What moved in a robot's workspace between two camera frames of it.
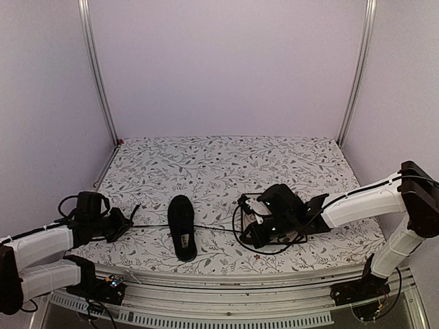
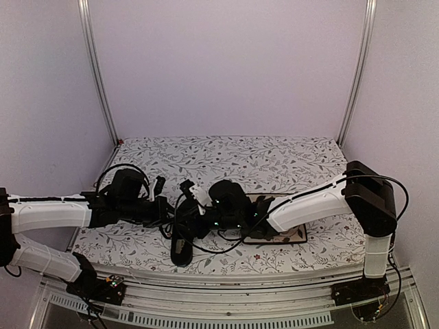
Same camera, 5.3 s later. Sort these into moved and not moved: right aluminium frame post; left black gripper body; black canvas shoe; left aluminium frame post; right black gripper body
Moved: black canvas shoe; right black gripper body; left black gripper body
Not moved: right aluminium frame post; left aluminium frame post
